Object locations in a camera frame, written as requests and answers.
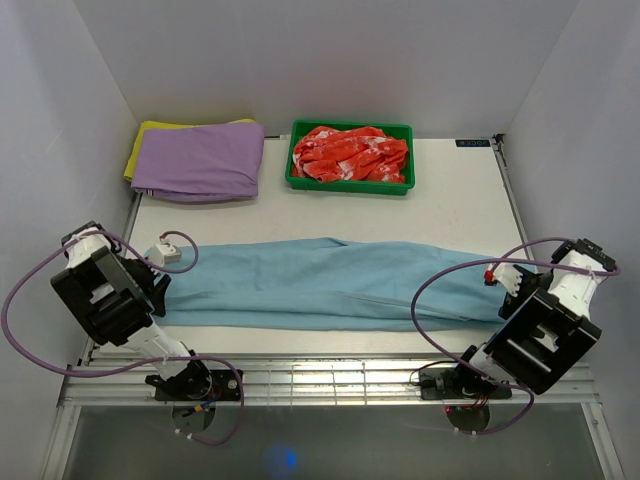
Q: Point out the red white patterned trousers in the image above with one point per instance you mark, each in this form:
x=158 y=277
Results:
x=362 y=154

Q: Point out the dark label on table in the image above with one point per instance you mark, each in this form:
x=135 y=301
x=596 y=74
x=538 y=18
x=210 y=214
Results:
x=473 y=143

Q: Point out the green plastic bin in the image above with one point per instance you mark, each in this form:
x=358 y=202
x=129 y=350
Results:
x=301 y=128

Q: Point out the folded yellow trousers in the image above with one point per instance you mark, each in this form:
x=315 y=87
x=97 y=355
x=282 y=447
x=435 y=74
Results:
x=135 y=150

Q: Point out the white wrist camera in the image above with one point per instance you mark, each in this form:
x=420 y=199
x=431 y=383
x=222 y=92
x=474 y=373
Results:
x=164 y=253
x=506 y=275

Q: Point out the light blue trousers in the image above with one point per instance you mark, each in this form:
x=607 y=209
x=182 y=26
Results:
x=330 y=284

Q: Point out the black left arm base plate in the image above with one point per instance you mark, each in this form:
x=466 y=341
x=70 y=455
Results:
x=216 y=385

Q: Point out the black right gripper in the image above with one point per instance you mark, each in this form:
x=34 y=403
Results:
x=511 y=301

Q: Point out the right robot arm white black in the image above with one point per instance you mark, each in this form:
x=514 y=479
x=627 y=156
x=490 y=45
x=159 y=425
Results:
x=547 y=320

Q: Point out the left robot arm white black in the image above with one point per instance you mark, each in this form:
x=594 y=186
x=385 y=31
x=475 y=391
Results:
x=116 y=301

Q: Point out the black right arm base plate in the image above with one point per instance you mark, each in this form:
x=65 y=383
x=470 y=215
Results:
x=457 y=383

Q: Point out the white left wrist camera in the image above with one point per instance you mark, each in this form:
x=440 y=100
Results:
x=164 y=253

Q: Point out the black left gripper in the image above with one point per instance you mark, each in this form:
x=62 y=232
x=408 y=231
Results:
x=155 y=294

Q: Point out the folded purple trousers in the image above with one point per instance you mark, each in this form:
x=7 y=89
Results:
x=197 y=160

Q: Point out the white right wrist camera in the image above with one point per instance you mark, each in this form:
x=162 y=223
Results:
x=506 y=275

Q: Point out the aluminium table edge rail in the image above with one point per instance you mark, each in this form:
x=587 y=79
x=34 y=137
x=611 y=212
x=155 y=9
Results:
x=273 y=382

